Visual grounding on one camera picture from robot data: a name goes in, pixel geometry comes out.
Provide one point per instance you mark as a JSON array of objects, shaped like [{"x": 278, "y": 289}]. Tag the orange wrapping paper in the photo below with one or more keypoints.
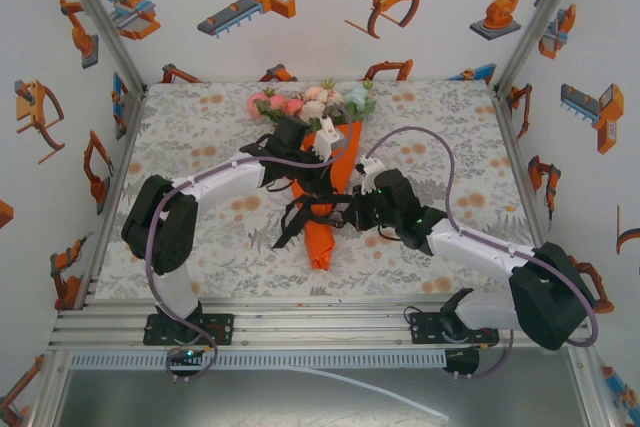
[{"x": 320, "y": 247}]

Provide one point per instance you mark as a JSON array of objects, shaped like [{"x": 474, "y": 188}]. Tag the black printed ribbon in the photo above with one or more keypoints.
[{"x": 292, "y": 217}]

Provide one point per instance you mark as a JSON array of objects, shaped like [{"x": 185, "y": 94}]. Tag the pink fake flower stem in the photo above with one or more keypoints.
[
  {"x": 295, "y": 106},
  {"x": 257, "y": 104}
]

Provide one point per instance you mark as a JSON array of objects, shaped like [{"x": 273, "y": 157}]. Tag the light blue fake flower stem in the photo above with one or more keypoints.
[{"x": 357, "y": 95}]

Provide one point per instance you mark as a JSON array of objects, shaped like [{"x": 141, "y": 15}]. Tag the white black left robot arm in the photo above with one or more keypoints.
[{"x": 225, "y": 182}]

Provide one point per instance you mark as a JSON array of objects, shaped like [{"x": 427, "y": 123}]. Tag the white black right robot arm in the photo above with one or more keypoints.
[{"x": 475, "y": 247}]

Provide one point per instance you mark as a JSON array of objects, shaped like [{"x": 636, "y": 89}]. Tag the floral patterned tablecloth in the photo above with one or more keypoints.
[{"x": 200, "y": 122}]

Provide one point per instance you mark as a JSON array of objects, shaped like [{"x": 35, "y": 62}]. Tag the black controller box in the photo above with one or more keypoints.
[
  {"x": 462, "y": 362},
  {"x": 187, "y": 354}
]

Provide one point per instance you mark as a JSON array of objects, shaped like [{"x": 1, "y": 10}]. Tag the white plastic tube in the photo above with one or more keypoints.
[{"x": 380, "y": 391}]

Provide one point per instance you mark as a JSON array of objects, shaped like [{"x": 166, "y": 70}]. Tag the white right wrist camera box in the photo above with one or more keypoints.
[{"x": 369, "y": 174}]

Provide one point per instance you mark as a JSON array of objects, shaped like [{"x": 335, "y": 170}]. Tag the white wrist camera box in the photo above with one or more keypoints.
[
  {"x": 327, "y": 139},
  {"x": 369, "y": 174}
]

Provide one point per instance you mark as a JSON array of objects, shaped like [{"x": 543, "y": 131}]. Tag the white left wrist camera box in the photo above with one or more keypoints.
[{"x": 327, "y": 139}]

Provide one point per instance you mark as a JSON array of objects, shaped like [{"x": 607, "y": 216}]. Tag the aluminium frame cross rail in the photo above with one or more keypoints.
[{"x": 325, "y": 327}]

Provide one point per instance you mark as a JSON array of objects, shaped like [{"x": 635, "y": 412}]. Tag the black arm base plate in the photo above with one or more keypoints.
[
  {"x": 222, "y": 329},
  {"x": 425, "y": 332}
]

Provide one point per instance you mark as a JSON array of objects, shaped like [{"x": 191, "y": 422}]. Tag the aluminium frame side rail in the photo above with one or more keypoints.
[
  {"x": 520, "y": 172},
  {"x": 89, "y": 289}
]

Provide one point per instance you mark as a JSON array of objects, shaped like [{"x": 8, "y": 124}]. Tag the aluminium frame post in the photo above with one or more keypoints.
[
  {"x": 549, "y": 2},
  {"x": 92, "y": 2}
]

